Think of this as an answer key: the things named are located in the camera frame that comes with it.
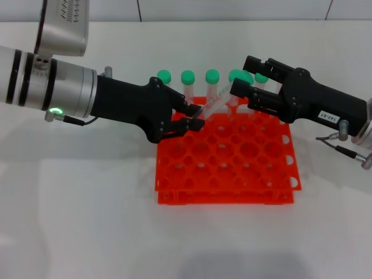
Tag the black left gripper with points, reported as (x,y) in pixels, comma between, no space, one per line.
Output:
(130,104)

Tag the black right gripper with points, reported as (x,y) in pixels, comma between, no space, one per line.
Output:
(316,101)

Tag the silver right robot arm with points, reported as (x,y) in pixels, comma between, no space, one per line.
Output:
(366,128)

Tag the clear tube with green cap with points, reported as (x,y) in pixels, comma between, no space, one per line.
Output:
(216,101)
(261,78)
(233,74)
(164,75)
(212,75)
(187,77)

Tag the orange plastic test tube rack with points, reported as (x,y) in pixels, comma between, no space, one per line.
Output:
(232,162)

